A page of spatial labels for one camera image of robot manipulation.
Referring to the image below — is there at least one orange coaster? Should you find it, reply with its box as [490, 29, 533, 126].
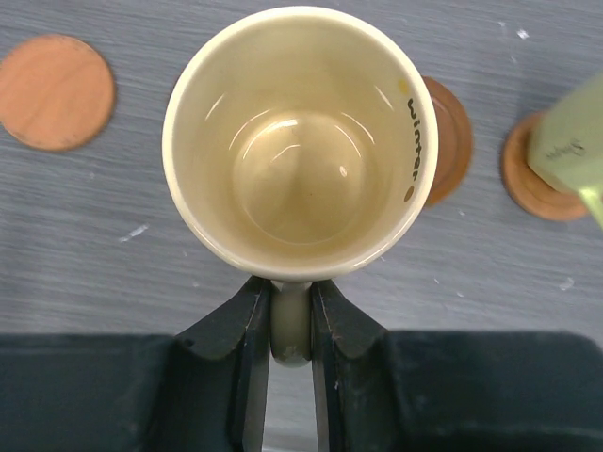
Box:
[500, 111, 588, 222]

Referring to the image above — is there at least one yellow mug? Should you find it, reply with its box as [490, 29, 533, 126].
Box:
[161, 6, 438, 367]

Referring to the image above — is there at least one dark brown coaster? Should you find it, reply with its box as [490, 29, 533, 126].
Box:
[1, 34, 117, 153]

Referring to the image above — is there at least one brown ringed wooden coaster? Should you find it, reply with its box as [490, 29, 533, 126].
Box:
[423, 76, 473, 206]

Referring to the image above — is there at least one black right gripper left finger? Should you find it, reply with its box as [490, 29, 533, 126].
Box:
[138, 277, 271, 451]

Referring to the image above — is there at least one olive green white mug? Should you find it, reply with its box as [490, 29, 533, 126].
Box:
[528, 74, 603, 222]

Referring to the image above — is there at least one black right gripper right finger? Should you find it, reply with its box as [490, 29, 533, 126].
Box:
[310, 280, 415, 451]

